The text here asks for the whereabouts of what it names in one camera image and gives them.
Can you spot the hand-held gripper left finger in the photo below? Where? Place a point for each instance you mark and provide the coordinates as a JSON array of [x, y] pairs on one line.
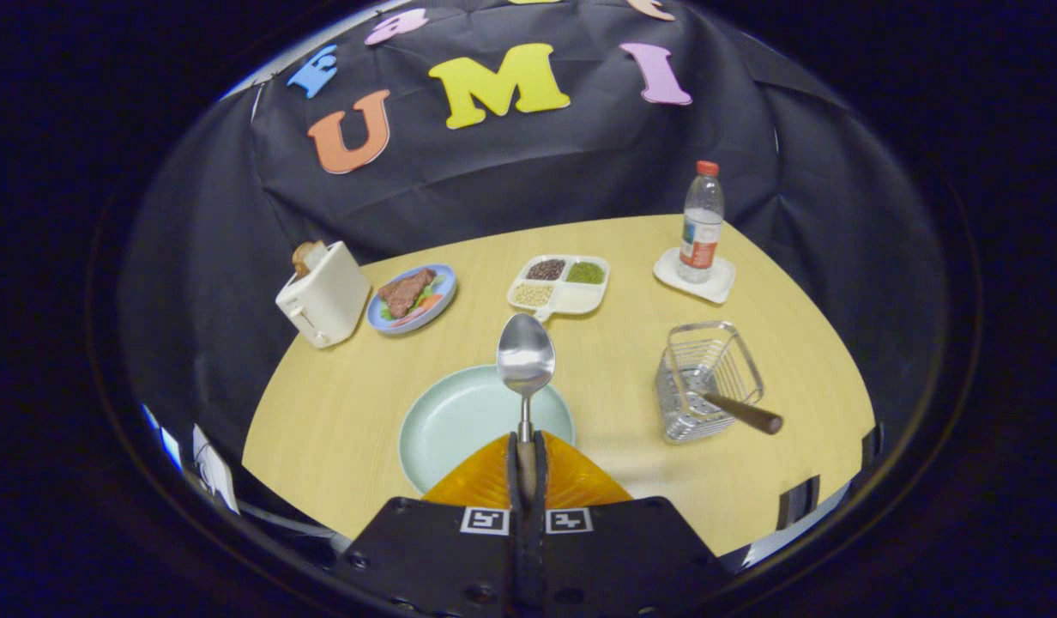
[[513, 549]]

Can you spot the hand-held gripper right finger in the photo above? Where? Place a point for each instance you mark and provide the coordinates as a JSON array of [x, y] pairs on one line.
[[541, 549]]

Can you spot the pale green plate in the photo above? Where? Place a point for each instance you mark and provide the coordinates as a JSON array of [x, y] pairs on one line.
[[451, 421]]

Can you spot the white divided bean tray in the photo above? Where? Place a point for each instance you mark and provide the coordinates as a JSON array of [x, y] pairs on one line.
[[580, 299]]

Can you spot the blue plate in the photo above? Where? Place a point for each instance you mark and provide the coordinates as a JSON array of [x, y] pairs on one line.
[[445, 296]]

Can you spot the steak with vegetables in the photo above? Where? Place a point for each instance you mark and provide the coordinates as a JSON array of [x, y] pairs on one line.
[[404, 292]]

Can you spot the white toaster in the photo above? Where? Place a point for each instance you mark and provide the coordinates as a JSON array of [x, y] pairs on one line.
[[327, 300]]

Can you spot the white coaster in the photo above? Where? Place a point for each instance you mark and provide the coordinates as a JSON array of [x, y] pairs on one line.
[[713, 287]]

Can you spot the clear red-capped water bottle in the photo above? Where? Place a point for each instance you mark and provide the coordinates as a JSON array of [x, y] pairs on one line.
[[700, 232]]

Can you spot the toasted bread slice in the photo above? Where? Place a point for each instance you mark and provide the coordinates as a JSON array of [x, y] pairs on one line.
[[307, 256]]

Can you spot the black backdrop cloth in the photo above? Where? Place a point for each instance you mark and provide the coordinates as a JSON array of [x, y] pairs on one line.
[[537, 172]]

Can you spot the black table edge bracket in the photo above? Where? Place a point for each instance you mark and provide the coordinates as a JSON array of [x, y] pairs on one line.
[[799, 502], [872, 446]]

